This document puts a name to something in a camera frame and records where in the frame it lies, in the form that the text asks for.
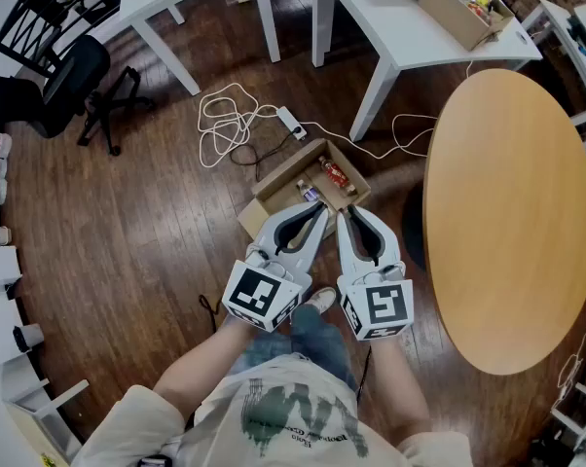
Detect black metal railing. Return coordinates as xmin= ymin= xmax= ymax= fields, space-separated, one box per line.
xmin=0 ymin=0 xmax=127 ymax=80

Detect white desk with grommet hole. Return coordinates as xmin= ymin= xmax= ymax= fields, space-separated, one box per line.
xmin=311 ymin=0 xmax=544 ymax=143

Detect person's right forearm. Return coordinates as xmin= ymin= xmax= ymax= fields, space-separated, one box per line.
xmin=368 ymin=333 xmax=433 ymax=441

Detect white power strip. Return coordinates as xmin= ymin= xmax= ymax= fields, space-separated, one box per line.
xmin=275 ymin=105 xmax=309 ymax=141

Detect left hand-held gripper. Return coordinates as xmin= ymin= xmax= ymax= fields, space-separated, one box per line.
xmin=222 ymin=200 xmax=331 ymax=334

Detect white shoe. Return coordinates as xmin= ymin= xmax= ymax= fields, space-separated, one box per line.
xmin=306 ymin=287 xmax=338 ymax=313

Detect black cable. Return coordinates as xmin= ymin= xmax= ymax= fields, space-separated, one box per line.
xmin=198 ymin=293 xmax=222 ymax=334
xmin=229 ymin=126 xmax=302 ymax=184

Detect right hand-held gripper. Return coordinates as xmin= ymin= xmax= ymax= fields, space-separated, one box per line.
xmin=336 ymin=205 xmax=416 ymax=342

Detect black office chair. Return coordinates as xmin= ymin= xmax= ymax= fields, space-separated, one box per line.
xmin=0 ymin=34 xmax=156 ymax=158

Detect clear plastic bottle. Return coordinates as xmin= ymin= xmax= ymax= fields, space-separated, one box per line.
xmin=295 ymin=178 xmax=321 ymax=203

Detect thin white cable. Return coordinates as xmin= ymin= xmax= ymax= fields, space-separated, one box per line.
xmin=557 ymin=316 xmax=586 ymax=404

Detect brown cardboard box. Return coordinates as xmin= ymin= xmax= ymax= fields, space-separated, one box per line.
xmin=237 ymin=137 xmax=372 ymax=242

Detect cream printed shirt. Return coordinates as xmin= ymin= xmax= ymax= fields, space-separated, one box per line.
xmin=71 ymin=352 xmax=474 ymax=467

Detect long white cable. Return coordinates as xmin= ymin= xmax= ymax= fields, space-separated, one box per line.
xmin=305 ymin=58 xmax=474 ymax=161

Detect small white table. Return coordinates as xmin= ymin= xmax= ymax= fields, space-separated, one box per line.
xmin=549 ymin=381 xmax=586 ymax=461
xmin=520 ymin=0 xmax=586 ymax=130

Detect person's left forearm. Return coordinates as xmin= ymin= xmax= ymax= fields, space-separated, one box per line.
xmin=152 ymin=316 xmax=256 ymax=413

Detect cardboard carton of snacks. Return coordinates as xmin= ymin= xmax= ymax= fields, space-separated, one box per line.
xmin=360 ymin=0 xmax=517 ymax=52

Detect blue jeans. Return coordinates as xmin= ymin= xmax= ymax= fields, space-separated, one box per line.
xmin=238 ymin=304 xmax=360 ymax=393

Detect round wooden table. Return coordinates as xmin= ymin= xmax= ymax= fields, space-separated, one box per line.
xmin=421 ymin=68 xmax=586 ymax=377

